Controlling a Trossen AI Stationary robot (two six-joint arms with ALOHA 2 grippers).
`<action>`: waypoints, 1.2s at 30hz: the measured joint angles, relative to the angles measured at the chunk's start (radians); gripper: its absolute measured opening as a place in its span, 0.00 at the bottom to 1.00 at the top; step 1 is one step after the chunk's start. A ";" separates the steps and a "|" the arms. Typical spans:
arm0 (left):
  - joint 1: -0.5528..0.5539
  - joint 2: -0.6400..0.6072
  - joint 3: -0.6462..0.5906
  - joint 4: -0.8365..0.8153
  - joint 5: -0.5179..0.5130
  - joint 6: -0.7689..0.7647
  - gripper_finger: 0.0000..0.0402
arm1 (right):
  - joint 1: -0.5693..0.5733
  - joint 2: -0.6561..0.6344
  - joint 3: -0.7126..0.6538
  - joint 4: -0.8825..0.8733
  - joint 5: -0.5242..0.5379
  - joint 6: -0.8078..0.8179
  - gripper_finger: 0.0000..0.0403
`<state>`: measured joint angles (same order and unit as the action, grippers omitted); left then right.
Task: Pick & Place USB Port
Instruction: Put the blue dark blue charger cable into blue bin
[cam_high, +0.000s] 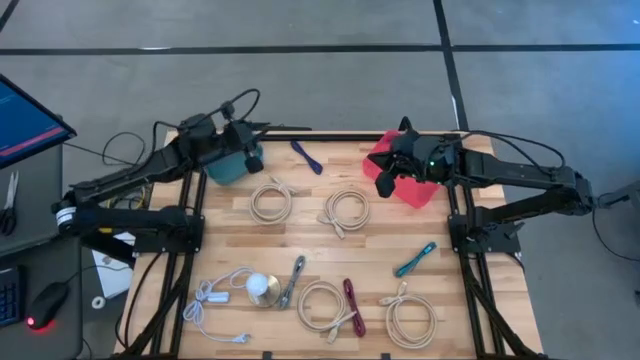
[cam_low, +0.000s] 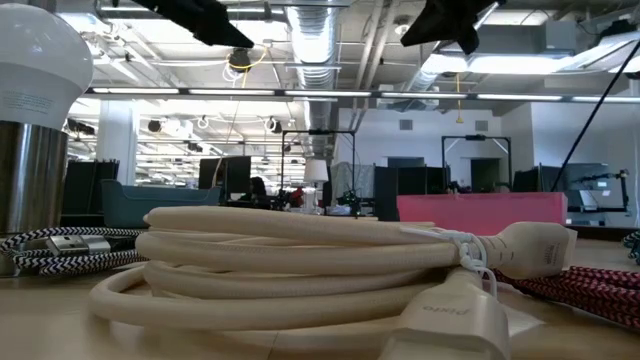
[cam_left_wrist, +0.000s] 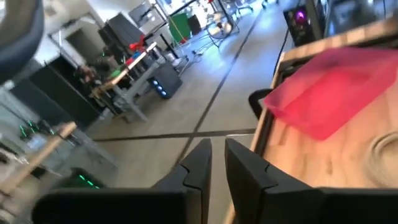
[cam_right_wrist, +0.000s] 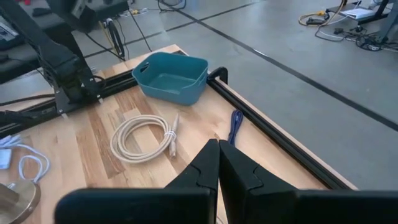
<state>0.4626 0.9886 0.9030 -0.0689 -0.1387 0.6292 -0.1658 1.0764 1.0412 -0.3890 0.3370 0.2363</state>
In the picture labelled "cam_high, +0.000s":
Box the white bulb metal base lamp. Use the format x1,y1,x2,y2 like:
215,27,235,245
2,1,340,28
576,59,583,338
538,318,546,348
244,272,282,309

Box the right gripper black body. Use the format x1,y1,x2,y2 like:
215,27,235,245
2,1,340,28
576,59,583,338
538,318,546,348
391,130,430,179

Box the yellow cable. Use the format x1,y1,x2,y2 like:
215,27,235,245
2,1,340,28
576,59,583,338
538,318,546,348
98,184,152,235

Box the blue braided USB cable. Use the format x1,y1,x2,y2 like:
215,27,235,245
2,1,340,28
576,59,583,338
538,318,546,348
290,139,324,176

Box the black aluminium table frame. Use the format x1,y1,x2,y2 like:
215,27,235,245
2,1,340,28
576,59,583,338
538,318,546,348
113,130,549,360

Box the dark red cable tie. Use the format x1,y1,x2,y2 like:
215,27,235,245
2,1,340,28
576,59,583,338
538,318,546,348
342,278,367,339

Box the black handled scissors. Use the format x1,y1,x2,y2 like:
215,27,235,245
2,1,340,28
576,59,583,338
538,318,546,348
0,169,20,237

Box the grey desk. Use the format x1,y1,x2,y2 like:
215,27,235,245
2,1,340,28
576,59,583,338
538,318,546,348
0,142,84,360

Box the teal plastic bin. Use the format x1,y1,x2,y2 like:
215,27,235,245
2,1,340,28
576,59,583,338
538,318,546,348
203,143,265,187

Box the black-white braided USB cable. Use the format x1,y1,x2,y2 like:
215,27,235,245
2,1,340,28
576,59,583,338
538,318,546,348
277,255,307,310

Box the white flat box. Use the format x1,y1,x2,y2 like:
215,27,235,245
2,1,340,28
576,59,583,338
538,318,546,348
91,231,135,300

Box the beige USB cable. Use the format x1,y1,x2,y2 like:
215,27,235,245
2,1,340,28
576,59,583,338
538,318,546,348
378,280,439,350
316,187,372,240
296,279,359,345
248,174,300,226

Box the red plastic bin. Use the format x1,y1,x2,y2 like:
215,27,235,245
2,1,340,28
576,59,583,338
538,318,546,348
361,129,444,210

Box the computer monitor blue screen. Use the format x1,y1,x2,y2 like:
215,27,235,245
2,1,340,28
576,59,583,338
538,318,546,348
0,73,78,170

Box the black chair base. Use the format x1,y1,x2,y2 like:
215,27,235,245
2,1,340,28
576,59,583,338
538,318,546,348
597,180,640,210

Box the white lamp cord with switch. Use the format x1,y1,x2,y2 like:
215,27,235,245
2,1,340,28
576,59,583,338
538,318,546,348
181,266,256,345

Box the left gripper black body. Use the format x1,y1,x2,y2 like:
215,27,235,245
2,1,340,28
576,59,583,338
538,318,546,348
218,119,261,154

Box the black keyboard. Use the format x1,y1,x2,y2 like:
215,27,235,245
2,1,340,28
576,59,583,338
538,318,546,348
0,267,22,329

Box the black computer mouse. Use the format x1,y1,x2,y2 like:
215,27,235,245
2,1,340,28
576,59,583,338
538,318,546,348
25,281,70,331

